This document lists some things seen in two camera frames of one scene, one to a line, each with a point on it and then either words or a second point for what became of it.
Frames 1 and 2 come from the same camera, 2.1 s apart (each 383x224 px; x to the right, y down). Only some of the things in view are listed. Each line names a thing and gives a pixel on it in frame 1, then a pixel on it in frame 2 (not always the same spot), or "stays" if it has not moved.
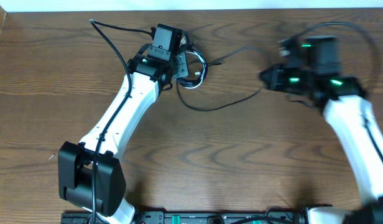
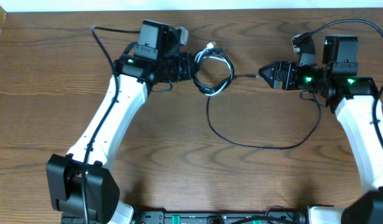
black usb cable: [191, 84] → [208, 51]
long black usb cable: [216, 61] → [302, 94]
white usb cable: [204, 70] → [209, 50]
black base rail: [194, 218] stays
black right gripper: [274, 83] stays
